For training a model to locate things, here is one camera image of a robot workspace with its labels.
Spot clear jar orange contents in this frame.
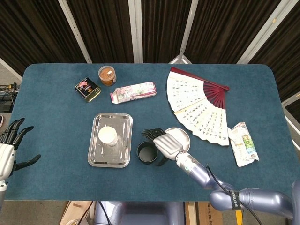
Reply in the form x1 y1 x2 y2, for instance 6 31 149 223
97 66 117 87

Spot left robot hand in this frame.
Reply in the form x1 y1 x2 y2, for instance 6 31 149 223
0 117 42 181

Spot black yellow cable strap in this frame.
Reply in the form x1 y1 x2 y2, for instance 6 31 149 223
231 190 243 220

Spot white partition post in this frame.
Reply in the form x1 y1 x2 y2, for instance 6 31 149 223
168 0 200 64
236 0 290 64
282 91 300 141
0 57 23 78
127 0 144 63
58 0 92 63

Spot pink floral carton box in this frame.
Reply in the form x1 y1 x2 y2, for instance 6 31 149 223
109 81 157 105

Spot light wooden frame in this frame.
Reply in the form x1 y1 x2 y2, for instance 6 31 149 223
60 201 94 225

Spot blue felt table cover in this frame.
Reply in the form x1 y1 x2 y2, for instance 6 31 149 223
4 63 296 202

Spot crumpled snack bag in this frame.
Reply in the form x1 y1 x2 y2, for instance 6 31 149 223
227 121 260 167

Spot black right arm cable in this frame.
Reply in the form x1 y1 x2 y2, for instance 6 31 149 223
206 165 257 225

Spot black mesh pen holder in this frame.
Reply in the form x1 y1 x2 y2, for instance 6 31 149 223
136 140 159 165

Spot paper folding fan red ribs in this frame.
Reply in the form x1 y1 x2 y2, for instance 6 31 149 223
166 67 230 146

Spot rectangular steel tray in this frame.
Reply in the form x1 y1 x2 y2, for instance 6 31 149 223
87 112 134 168

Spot black gold tin can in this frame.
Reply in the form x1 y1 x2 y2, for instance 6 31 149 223
74 77 102 103

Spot white paper cup stack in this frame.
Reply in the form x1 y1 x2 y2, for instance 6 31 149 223
97 126 118 147

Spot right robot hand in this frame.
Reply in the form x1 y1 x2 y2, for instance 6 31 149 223
141 127 186 167

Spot brown curtain panel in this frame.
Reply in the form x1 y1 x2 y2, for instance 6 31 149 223
248 0 300 101
142 0 193 63
0 0 87 76
185 0 281 64
67 0 135 63

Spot round steel plate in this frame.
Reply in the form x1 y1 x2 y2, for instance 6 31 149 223
165 127 191 152

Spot brown cardboard box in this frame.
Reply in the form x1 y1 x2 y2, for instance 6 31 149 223
185 201 223 225

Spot grey robot torso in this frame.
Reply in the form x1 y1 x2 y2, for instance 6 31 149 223
93 201 186 225

